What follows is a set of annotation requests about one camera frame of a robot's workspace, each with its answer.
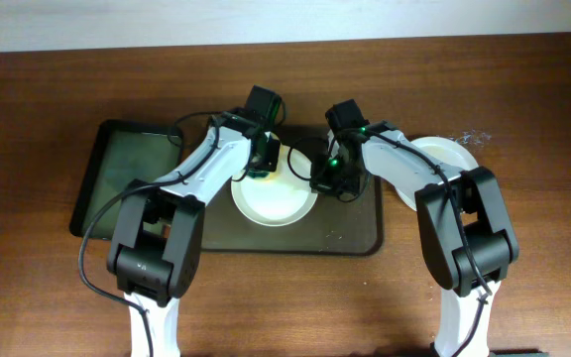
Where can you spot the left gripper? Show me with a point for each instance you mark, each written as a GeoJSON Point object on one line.
{"type": "Point", "coordinates": [272, 164]}

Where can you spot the large brown serving tray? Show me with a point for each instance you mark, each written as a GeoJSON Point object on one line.
{"type": "Point", "coordinates": [331, 227]}

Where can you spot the green and yellow sponge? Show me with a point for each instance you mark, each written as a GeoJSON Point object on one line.
{"type": "Point", "coordinates": [261, 175]}

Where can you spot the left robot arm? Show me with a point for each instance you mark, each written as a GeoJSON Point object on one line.
{"type": "Point", "coordinates": [156, 243]}

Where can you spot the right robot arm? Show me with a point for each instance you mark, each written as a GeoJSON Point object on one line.
{"type": "Point", "coordinates": [466, 235]}

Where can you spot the small black water tray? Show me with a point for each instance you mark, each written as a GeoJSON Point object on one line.
{"type": "Point", "coordinates": [122, 152]}

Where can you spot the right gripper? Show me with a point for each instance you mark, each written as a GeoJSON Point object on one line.
{"type": "Point", "coordinates": [321, 162]}

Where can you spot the white plate top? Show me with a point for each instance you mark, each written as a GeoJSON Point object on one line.
{"type": "Point", "coordinates": [280, 198]}

